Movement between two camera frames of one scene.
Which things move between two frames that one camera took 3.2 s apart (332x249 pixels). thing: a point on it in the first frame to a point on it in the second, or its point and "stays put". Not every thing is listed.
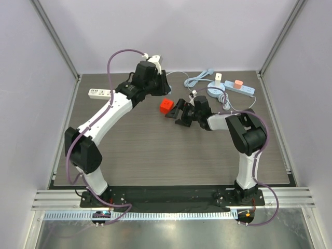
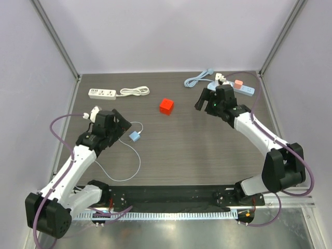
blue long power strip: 229,85 stays put
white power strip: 100,94 stays put
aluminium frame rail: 69,199 stays put
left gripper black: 164,88 to 121,126
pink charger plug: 237,84 stays put
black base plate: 171,198 stays put
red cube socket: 166,106 stays put
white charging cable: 195,93 to 132,148
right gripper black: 187,113 to 207,101
